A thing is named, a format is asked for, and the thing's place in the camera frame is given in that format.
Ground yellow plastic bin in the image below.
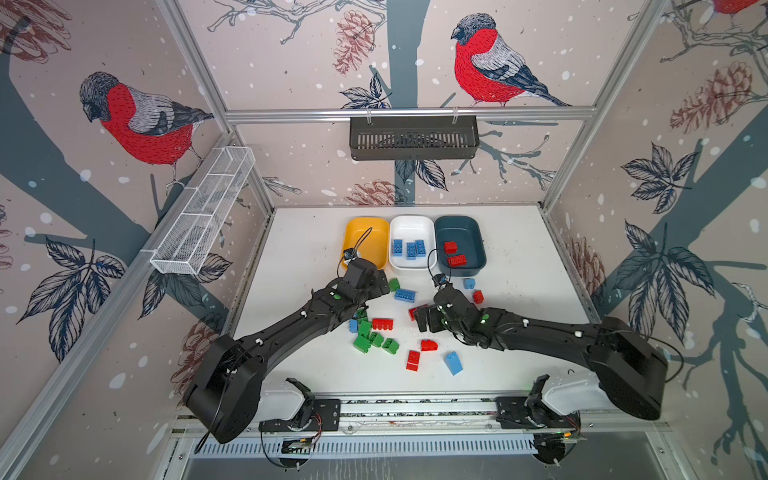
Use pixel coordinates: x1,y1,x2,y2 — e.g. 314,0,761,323
342,217,390,269

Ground light blue lego brick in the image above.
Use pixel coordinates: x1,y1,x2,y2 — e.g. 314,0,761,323
406,242,418,260

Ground white plastic bin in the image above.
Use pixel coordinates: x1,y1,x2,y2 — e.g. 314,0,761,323
388,215,437,274

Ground red square lego brick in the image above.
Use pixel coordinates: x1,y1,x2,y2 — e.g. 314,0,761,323
443,241,458,255

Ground dark teal plastic bin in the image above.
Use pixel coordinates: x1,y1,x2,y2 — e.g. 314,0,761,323
434,215,487,277

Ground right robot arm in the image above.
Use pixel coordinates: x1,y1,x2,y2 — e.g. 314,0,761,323
412,283,668,421

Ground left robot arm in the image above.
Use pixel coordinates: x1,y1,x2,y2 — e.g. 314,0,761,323
183,258,390,444

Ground red lego brick studs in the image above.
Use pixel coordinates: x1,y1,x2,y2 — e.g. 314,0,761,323
371,318,394,331

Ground green lego brick right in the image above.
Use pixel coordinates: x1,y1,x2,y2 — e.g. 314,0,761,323
382,338,400,355

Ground light blue lego bottom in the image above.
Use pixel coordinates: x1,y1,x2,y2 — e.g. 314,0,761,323
444,351,463,376

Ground green lego brick centre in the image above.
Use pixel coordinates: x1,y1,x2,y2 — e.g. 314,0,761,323
358,320,372,338

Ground red lego brick bottom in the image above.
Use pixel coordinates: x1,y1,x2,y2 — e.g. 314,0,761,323
406,350,421,372

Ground green lego brick middle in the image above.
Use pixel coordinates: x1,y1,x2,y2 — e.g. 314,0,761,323
369,331,385,348

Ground green lego brick left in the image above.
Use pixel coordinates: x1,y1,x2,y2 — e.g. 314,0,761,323
353,335,372,353

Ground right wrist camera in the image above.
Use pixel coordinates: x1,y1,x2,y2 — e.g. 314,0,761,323
432,274,450,288

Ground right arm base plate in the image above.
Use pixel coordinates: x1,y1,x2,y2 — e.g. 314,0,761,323
495,374,581,431

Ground black wall basket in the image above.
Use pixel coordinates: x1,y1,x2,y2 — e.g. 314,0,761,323
349,116,480,161

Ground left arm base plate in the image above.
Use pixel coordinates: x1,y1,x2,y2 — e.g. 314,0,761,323
254,378,341,433

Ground white wire mesh basket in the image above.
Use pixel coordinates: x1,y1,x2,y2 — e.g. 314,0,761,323
150,146,255,275

